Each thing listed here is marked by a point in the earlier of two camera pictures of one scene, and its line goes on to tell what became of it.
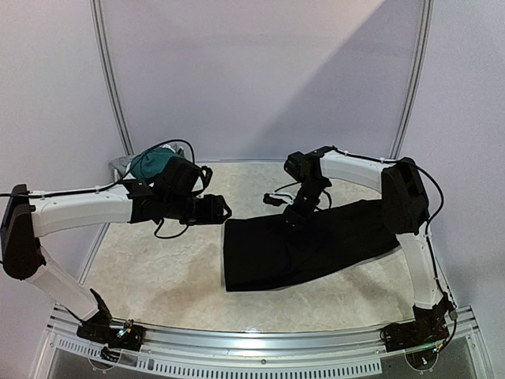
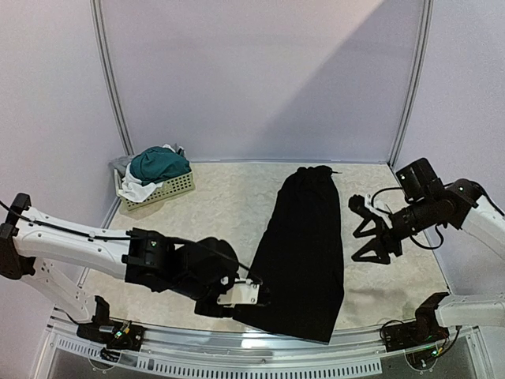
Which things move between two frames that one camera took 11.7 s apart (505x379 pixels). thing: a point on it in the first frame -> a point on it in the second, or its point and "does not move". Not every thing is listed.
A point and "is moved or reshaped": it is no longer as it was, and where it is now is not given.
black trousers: x=267 y=253 is moved or reshaped
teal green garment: x=147 y=164 does not move
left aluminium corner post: x=106 y=58 does not move
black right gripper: x=296 y=211 -> x=386 y=233
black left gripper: x=213 y=214 -> x=215 y=313
